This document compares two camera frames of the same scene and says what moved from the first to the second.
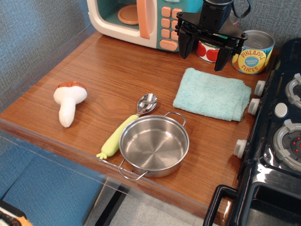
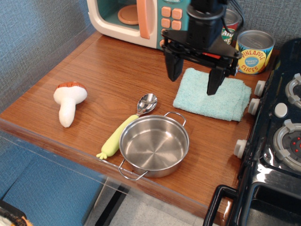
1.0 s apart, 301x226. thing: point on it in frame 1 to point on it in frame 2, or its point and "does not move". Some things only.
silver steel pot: (155, 145) does not move
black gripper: (212, 22) to (202, 44)
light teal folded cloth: (212, 95) does not move
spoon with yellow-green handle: (145, 103) does not move
